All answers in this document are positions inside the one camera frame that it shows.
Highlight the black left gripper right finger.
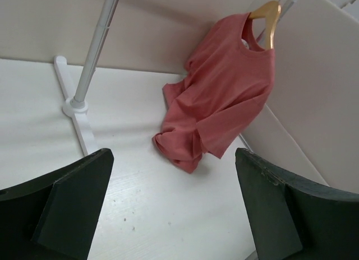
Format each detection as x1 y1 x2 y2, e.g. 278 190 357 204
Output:
235 148 358 259

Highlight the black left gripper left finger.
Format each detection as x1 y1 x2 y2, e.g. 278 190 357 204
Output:
1 148 114 259

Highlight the red t shirt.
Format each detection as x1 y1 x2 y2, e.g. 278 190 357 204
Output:
153 14 275 173

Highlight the wooden clothes hanger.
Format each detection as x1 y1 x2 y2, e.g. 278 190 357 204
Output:
249 0 292 50

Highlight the white clothes rack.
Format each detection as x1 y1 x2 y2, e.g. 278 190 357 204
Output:
54 0 298 156

